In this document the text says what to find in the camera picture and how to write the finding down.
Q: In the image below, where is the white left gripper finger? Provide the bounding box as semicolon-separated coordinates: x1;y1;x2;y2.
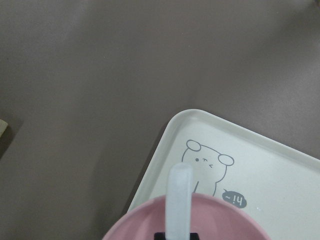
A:
165;163;193;240

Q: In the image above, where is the small pink bowl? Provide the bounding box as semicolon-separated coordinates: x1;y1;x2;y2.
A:
103;193;270;240

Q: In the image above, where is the cream rabbit tray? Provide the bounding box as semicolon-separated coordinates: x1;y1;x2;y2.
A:
129;109;320;240

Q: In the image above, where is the wooden cutting board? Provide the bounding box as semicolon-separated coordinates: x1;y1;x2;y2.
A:
0;119;8;138

